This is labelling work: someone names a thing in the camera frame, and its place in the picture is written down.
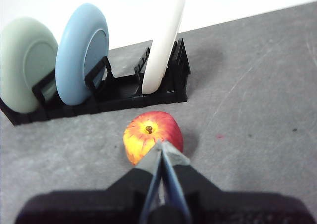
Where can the blue plate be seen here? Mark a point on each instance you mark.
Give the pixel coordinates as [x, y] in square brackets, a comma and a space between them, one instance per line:
[74, 60]

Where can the cream white plate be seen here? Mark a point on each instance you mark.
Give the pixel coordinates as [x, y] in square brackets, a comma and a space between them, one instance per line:
[163, 48]

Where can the red yellow apple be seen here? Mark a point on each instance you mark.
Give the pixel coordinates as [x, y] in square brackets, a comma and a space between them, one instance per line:
[138, 139]

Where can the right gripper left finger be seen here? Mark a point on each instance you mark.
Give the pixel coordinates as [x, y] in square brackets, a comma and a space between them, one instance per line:
[99, 206]

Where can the pale green plate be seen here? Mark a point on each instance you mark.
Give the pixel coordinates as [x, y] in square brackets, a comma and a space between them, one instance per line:
[17, 60]

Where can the black plate rack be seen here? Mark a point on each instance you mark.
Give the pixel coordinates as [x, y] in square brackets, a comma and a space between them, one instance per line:
[158, 98]

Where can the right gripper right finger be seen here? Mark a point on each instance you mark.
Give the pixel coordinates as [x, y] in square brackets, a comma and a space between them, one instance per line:
[235, 209]

